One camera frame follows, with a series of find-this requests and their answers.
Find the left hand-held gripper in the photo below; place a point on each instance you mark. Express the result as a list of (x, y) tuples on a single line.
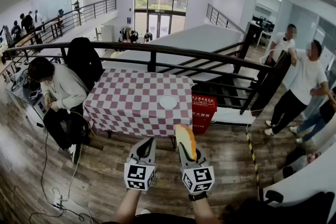
[(138, 177)]

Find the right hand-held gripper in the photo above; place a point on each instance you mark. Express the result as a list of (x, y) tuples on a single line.
[(198, 178)]

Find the yellow sponge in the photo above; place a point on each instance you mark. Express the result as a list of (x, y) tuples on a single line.
[(187, 139)]

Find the white round plate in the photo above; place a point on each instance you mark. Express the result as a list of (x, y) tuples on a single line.
[(168, 102)]

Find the person's left forearm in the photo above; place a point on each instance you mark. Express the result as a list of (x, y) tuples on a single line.
[(127, 207)]

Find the person's right forearm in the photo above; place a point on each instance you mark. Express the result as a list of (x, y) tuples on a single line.
[(204, 211)]

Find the black wristband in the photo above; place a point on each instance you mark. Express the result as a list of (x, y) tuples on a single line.
[(197, 196)]

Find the red fire equipment box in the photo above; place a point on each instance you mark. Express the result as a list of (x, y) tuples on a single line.
[(203, 112)]

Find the red white checkered tablecloth table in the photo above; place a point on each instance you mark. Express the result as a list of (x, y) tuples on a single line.
[(131, 102)]

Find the person's white shoe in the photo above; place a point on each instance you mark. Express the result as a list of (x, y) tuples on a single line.
[(143, 211)]

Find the yellow black striped floor strip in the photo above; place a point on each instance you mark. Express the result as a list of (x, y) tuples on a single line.
[(252, 154)]

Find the person's black clothing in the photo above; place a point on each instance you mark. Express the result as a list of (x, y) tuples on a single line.
[(157, 219)]

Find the black chair armrest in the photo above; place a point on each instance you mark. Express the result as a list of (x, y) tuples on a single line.
[(274, 196)]

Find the white power strip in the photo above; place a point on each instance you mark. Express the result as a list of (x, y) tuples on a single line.
[(58, 201)]

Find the black bag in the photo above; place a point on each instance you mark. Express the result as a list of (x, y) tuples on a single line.
[(295, 156)]

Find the yellow table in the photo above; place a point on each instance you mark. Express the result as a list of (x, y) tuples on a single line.
[(115, 54)]

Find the black metal railing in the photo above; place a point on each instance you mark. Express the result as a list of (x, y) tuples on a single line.
[(183, 51)]

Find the black jacket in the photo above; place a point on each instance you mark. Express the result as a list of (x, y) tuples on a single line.
[(82, 60)]

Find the white desk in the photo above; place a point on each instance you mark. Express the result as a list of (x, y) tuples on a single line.
[(309, 181)]

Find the red white item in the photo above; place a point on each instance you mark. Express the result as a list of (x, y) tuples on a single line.
[(313, 157)]

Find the clothes rack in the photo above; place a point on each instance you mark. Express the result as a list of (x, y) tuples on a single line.
[(125, 34)]

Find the large glass window door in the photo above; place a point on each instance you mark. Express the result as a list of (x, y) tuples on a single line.
[(160, 10)]

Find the black stair railing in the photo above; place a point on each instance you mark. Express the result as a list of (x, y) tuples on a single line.
[(220, 18)]

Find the cluttered work desk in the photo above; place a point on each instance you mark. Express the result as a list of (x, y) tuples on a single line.
[(15, 86)]

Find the black balcony railing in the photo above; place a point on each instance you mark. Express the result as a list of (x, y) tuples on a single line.
[(78, 11)]

